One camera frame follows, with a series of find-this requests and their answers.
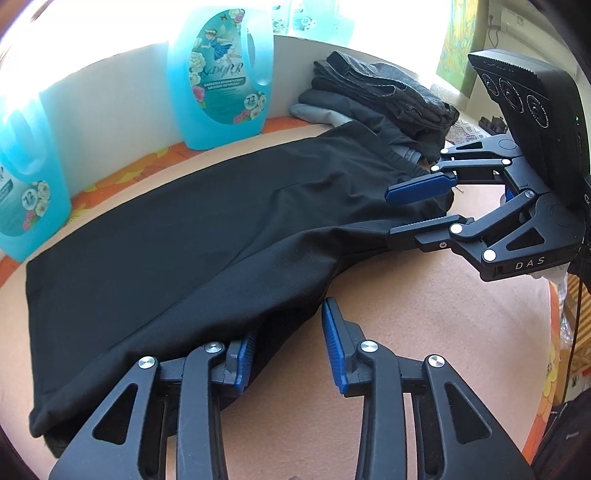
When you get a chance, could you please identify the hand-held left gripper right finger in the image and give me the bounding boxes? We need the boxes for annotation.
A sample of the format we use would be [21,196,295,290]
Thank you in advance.
[322,298,536,480]

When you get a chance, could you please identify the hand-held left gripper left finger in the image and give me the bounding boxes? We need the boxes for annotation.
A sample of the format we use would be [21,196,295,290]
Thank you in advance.
[48,332,258,480]

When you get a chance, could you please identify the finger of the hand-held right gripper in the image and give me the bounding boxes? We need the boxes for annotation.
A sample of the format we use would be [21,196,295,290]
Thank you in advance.
[385,136,523,206]
[388,189,539,262]

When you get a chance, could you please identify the black pants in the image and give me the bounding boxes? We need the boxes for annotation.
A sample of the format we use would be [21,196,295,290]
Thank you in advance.
[25,121,456,459]

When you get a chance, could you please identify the folded charcoal pants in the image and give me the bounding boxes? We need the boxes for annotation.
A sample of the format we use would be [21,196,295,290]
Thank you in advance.
[298,88,446,163]

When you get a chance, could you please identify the small black object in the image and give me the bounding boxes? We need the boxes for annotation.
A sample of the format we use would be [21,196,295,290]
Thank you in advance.
[479,117,509,137]

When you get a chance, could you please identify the patterned cloth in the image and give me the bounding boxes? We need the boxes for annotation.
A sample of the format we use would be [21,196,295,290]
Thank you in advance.
[452,119,489,151]

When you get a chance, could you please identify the folded dark grey jeans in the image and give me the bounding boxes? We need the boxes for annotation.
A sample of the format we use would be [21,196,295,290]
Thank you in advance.
[313,51,461,136]

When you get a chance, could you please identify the folded light grey garment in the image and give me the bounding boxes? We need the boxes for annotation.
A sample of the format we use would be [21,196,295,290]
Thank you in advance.
[290,102,354,128]

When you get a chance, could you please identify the large blue detergent bottle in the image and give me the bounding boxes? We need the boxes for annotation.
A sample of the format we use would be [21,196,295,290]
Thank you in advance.
[272,0,325,36]
[0,95,73,262]
[166,0,276,151]

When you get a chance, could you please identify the black bag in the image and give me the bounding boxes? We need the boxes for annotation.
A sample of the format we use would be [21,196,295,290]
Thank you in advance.
[531,399,591,480]

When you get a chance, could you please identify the green and yellow wall painting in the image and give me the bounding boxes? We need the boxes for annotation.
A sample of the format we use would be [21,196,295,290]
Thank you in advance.
[436,0,491,95]

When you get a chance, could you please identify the black cable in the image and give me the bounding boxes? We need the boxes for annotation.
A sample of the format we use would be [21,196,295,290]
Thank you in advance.
[564,272,583,418]

